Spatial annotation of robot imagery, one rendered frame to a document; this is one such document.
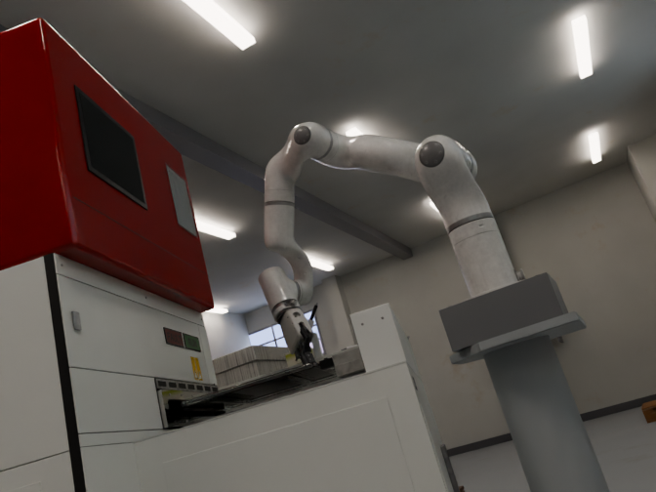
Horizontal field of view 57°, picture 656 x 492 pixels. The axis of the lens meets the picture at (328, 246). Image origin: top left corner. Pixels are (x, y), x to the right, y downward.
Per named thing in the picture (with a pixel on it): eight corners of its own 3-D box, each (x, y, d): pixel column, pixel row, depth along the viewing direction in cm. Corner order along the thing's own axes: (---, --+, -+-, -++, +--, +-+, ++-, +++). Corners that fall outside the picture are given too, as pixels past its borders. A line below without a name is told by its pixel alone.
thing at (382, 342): (366, 375, 134) (348, 314, 139) (389, 386, 187) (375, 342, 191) (407, 362, 133) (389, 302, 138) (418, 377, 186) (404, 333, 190)
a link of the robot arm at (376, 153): (458, 186, 152) (476, 198, 166) (469, 140, 151) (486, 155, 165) (294, 159, 177) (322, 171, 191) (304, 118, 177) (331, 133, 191)
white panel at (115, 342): (69, 450, 115) (43, 256, 128) (220, 435, 193) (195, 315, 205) (84, 445, 115) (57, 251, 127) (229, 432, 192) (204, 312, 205)
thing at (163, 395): (162, 429, 151) (155, 390, 154) (224, 425, 192) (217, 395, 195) (168, 427, 150) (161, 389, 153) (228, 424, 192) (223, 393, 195)
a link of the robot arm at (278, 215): (301, 210, 195) (301, 306, 191) (259, 204, 185) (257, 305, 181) (318, 206, 188) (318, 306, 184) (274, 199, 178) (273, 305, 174)
